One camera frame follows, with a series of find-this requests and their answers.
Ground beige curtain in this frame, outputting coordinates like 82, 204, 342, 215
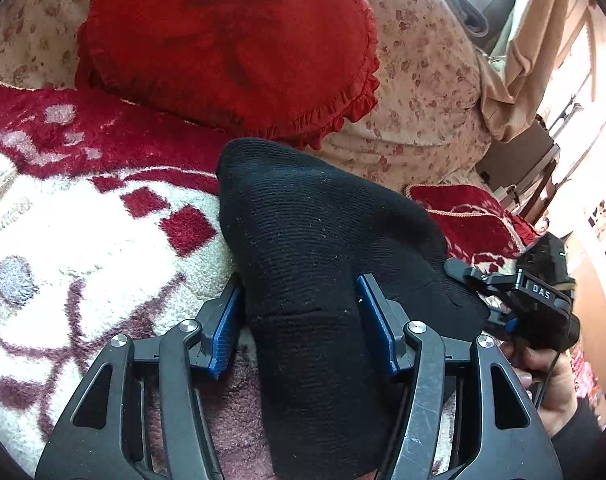
478, 0, 598, 141

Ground person's right forearm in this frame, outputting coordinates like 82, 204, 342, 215
548, 400, 606, 480

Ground black cable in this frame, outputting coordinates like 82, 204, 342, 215
530, 350, 561, 408

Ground grey folded cloth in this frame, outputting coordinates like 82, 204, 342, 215
440, 0, 491, 38

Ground window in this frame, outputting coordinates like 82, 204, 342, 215
535, 15, 606, 161

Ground black pants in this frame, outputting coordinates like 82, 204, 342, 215
217, 136, 491, 480

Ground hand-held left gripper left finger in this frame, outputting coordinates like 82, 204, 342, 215
34, 272, 244, 480

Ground person's right hand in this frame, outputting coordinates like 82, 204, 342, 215
500, 340, 578, 436

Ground dark chair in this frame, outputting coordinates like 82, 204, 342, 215
475, 120, 561, 221

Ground red ruffled cushion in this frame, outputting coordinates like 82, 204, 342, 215
75, 0, 381, 151

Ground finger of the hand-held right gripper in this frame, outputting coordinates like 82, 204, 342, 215
487, 304, 520, 337
443, 257, 521, 302

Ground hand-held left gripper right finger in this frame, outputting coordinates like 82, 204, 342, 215
355, 272, 566, 480

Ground beige floral bed cover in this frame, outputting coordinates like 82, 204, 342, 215
0, 0, 494, 196

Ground red white plush blanket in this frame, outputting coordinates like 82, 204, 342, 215
0, 72, 541, 480

